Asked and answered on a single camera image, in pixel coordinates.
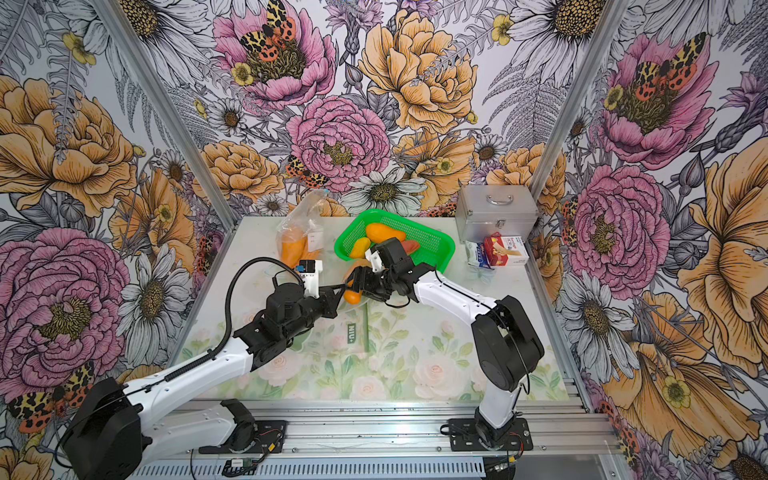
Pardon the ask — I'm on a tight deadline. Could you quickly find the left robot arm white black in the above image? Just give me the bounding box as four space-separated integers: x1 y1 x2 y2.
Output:
61 283 345 479

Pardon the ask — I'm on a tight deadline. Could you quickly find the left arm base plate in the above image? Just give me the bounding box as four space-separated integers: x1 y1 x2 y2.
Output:
198 420 288 455

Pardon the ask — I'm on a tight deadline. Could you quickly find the blue white small packet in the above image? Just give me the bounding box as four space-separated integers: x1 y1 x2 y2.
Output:
464 242 491 270

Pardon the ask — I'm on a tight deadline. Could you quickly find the red mango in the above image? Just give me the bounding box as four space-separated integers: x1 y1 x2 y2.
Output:
401 240 420 255

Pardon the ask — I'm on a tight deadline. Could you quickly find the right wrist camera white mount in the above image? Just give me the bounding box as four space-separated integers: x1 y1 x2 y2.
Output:
365 249 385 273

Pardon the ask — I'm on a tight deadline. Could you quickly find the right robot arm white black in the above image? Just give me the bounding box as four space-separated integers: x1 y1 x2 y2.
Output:
343 239 545 450

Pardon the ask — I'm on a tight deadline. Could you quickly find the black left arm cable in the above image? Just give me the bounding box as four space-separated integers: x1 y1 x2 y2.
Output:
164 256 304 382

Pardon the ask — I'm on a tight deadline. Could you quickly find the clear zip-top bag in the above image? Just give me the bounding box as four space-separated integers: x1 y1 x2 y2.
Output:
336 259 373 317
277 190 327 254

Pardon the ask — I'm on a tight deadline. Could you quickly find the pile of clear zip bags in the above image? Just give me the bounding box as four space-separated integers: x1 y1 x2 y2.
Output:
293 303 372 360

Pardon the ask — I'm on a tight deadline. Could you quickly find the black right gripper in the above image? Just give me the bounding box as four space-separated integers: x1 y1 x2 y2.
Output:
343 265 397 304

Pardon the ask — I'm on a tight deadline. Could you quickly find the yellow wrinkled mango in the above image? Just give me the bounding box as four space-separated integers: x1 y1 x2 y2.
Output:
348 237 371 259

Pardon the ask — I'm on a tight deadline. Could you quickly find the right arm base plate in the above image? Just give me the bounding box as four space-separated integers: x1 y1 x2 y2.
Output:
440 417 534 454

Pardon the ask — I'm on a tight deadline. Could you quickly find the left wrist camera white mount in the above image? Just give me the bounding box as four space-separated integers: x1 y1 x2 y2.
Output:
295 259 323 298

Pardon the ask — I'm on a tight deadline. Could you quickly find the aluminium front rail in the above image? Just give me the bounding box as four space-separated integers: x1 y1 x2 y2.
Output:
240 399 621 459

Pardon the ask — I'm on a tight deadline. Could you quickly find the red white snack box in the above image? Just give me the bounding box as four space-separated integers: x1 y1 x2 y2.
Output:
483 232 529 268

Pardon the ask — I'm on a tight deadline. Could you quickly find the green plastic basket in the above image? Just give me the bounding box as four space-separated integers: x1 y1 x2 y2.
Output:
334 209 456 273

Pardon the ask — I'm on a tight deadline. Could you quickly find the silver metal case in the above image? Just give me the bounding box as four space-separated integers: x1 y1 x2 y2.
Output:
455 185 539 243

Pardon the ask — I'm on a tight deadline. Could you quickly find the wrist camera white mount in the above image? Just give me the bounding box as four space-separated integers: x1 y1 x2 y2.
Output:
365 249 385 273
295 259 323 298

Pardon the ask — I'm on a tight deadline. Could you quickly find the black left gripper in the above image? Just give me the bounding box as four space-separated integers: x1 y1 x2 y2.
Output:
283 284 346 339

